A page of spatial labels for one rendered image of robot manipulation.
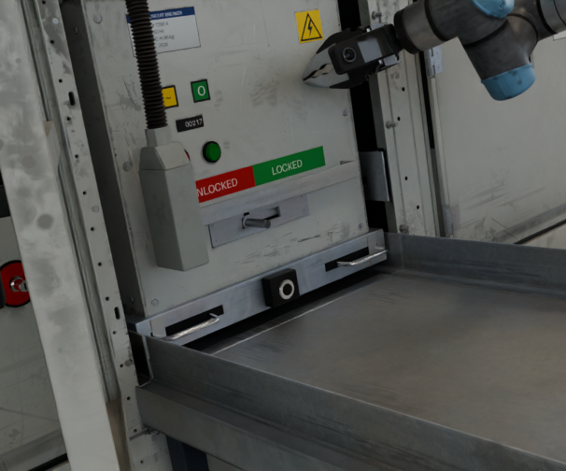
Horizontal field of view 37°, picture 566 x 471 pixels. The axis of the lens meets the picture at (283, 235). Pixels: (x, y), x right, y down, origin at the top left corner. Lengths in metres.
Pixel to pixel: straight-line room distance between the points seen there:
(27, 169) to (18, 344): 0.61
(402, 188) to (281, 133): 0.27
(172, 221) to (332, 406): 0.37
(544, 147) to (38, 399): 1.19
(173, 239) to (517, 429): 0.52
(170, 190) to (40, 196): 0.63
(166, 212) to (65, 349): 0.63
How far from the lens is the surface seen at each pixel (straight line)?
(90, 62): 1.24
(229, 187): 1.35
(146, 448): 1.28
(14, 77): 0.54
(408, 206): 1.58
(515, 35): 1.34
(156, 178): 1.17
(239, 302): 1.37
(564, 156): 1.97
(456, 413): 1.02
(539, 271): 1.41
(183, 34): 1.32
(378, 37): 1.34
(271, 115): 1.41
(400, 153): 1.56
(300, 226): 1.45
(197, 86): 1.32
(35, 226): 0.54
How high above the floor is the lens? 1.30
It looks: 13 degrees down
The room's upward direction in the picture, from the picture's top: 9 degrees counter-clockwise
